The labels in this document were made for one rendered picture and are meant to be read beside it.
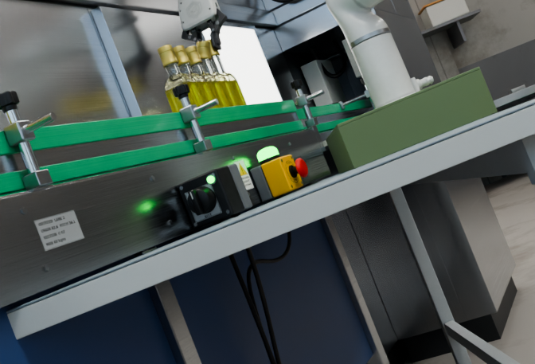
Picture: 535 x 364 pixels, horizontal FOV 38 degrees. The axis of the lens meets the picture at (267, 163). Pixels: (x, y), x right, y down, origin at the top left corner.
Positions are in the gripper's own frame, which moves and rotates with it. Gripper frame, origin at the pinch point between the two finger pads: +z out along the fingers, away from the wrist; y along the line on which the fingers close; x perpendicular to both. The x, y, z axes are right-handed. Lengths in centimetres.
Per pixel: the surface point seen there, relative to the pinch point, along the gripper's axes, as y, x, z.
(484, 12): 10, 688, -248
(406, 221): 15, 71, 48
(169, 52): 0.8, -22.6, 9.4
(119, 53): -12.2, -22.1, 3.3
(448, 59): -41, 664, -205
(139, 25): -12.0, -10.7, -7.8
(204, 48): 1.6, -6.4, 3.6
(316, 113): 5, 50, 11
